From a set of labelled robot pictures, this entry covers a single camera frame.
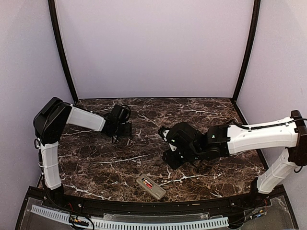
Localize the white remote control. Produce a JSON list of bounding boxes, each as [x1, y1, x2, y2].
[[136, 174, 166, 200]]

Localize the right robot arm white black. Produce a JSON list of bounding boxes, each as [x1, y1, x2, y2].
[[158, 110, 307, 208]]

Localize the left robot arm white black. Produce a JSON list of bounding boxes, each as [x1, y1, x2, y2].
[[33, 97, 132, 190]]

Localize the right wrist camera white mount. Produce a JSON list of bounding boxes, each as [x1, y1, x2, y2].
[[158, 126, 170, 142]]

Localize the white slotted cable duct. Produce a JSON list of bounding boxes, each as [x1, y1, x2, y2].
[[31, 205, 229, 230]]

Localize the black front rail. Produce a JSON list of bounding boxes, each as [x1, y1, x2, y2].
[[26, 184, 286, 218]]

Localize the left black frame post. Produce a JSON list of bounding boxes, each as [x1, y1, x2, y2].
[[47, 0, 79, 103]]

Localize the black frame post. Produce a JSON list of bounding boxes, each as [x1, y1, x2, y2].
[[47, 0, 79, 103], [232, 0, 261, 104]]

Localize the right black frame post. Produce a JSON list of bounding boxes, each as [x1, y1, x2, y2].
[[232, 0, 261, 104]]

